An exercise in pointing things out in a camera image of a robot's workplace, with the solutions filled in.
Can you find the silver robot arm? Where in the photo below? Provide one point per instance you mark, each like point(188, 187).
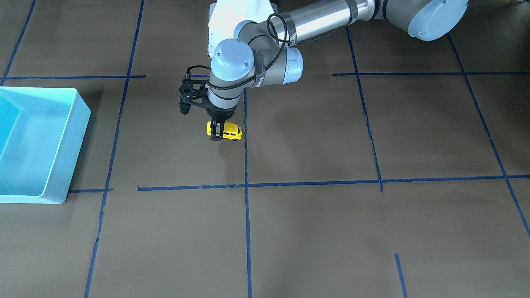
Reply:
point(252, 45)

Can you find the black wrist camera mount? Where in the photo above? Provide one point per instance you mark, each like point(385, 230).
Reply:
point(193, 92)

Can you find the yellow beetle toy car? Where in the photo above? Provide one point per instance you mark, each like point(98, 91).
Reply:
point(232, 131)

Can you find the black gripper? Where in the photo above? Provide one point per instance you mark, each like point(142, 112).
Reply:
point(220, 114)

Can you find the light blue plastic bin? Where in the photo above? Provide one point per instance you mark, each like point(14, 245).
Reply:
point(41, 133)

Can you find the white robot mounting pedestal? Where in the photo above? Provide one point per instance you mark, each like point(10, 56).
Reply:
point(225, 15)

